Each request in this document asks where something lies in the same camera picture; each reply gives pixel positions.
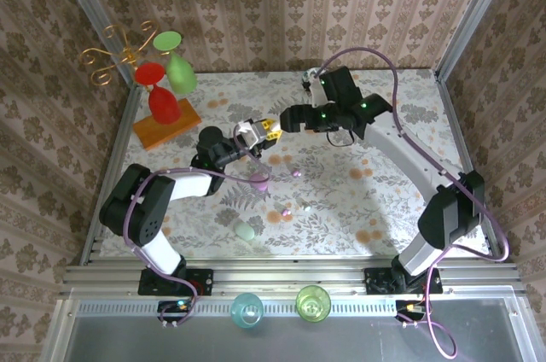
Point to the pink wine glass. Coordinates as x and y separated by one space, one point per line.
258 182

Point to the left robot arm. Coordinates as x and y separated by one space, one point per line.
141 208

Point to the mint green earbud case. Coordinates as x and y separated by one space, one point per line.
244 232

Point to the wooden stand base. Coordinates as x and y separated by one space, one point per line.
170 131

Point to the green patterned bowl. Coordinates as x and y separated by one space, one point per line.
307 77

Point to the red plastic wine glass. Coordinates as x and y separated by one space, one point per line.
164 108

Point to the green plastic wine glass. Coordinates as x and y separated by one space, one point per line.
181 76

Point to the small electronics board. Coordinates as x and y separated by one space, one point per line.
409 307
175 305

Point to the teal plastic cup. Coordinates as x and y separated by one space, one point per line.
246 311

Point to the green plastic cup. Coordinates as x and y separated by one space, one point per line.
313 304

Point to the grey metal tray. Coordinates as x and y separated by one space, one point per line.
298 345

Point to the aluminium side rail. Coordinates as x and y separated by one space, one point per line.
122 123
462 144

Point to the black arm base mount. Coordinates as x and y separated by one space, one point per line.
377 281
200 281

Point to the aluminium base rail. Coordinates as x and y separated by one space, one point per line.
290 272

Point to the aluminium frame post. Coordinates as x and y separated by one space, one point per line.
87 7
477 7

